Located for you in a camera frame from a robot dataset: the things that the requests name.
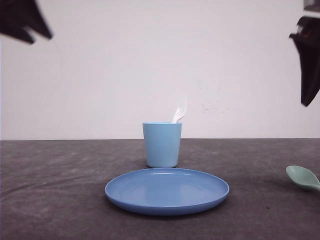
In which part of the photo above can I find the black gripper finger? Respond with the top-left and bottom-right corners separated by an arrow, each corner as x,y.
15,0 -> 53,40
0,0 -> 35,45

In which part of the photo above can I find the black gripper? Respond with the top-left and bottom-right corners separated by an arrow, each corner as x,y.
289,0 -> 320,107

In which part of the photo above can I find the mint green plastic spoon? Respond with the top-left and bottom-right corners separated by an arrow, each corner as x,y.
285,165 -> 320,191

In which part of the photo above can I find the white plastic fork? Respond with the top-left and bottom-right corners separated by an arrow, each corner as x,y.
171,99 -> 187,124

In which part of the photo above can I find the light blue plastic cup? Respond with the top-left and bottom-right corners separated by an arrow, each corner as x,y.
142,122 -> 182,168

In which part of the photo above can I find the blue round plate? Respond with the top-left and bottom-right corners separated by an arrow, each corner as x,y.
104,168 -> 230,216

